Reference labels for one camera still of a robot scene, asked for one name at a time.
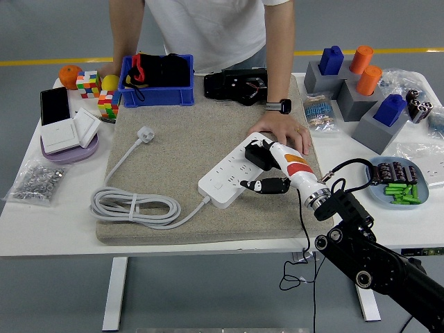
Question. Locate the person's right hand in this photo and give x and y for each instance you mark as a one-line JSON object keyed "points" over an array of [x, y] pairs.
{"points": [[109, 69]]}

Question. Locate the person's left hand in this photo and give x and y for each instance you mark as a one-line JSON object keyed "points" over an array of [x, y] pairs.
{"points": [[284, 128]]}

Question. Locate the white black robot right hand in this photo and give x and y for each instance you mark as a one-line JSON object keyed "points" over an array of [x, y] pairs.
{"points": [[298, 170]]}

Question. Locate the person's left forearm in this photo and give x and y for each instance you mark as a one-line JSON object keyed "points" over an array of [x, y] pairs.
{"points": [[281, 52]]}

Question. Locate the person's right forearm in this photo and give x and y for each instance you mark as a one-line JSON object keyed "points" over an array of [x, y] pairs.
{"points": [[125, 31]]}

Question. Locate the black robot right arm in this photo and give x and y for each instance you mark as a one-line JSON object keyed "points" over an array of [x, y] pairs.
{"points": [[367, 253]]}

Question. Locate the yellow lemon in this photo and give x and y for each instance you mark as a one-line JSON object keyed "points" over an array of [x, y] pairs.
{"points": [[110, 83]]}

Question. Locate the black wristwatch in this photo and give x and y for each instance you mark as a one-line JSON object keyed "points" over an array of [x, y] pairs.
{"points": [[281, 106]]}

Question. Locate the multicoloured puzzle cube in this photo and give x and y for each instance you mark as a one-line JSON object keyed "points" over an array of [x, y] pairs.
{"points": [[108, 104], [88, 84]]}

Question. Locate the bag of resistors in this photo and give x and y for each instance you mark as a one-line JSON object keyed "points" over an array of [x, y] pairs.
{"points": [[319, 113]]}

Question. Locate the orange fruit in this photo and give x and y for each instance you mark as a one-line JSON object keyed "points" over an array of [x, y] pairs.
{"points": [[67, 77]]}

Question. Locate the small dark metal piece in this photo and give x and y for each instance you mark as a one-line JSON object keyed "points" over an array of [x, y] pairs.
{"points": [[107, 120]]}

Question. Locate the blue plastic bin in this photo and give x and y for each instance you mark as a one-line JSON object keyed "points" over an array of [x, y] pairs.
{"points": [[156, 96]]}

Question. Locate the black red cloth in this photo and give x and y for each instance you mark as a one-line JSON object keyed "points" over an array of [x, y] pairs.
{"points": [[166, 71]]}

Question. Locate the grey block holder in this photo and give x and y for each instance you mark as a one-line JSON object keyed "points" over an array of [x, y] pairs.
{"points": [[355, 106], [374, 137], [319, 83], [347, 71]]}

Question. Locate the black phone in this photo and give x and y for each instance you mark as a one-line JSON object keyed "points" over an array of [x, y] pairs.
{"points": [[54, 105]]}

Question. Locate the black mechanical device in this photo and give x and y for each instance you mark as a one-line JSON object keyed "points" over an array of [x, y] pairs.
{"points": [[221, 85]]}

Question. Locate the blue square block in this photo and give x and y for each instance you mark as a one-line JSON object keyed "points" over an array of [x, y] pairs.
{"points": [[330, 61], [390, 111]]}

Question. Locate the grey-brown mat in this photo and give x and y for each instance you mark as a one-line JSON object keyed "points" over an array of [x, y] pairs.
{"points": [[194, 138]]}

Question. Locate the purple round box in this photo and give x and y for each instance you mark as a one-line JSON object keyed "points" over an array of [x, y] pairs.
{"points": [[71, 156]]}

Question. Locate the orange cylinder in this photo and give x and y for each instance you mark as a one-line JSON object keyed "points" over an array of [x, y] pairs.
{"points": [[360, 59], [368, 81]]}

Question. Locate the dark capacitors pack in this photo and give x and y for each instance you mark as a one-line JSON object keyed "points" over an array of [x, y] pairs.
{"points": [[399, 172]]}

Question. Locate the green batteries pile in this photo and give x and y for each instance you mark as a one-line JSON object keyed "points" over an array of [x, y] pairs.
{"points": [[402, 194]]}

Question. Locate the clear bag of small parts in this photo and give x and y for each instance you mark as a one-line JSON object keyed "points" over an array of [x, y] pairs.
{"points": [[400, 81]]}

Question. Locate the light blue tray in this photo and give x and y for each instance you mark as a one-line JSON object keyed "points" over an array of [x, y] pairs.
{"points": [[425, 190]]}

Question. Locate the black cylindrical capacitor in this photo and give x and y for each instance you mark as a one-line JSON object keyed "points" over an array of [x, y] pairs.
{"points": [[416, 112], [427, 109], [412, 95]]}

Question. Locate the bag of metal nuts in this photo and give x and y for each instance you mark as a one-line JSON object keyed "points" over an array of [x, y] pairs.
{"points": [[36, 182]]}

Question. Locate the bag of blue components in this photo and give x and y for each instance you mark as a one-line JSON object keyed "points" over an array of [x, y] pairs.
{"points": [[437, 123]]}

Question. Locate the black table control panel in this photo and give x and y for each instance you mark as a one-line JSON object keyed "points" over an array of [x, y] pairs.
{"points": [[423, 253]]}

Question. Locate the white table leg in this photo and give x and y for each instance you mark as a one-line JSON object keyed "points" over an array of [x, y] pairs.
{"points": [[371, 308], [116, 295]]}

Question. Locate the small white wall switch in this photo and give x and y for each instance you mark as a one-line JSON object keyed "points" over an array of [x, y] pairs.
{"points": [[86, 127]]}

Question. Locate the large white wall switch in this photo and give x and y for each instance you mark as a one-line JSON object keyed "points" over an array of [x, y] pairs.
{"points": [[58, 136]]}

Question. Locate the silver table bracket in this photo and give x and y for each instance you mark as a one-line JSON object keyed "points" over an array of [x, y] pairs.
{"points": [[300, 257]]}

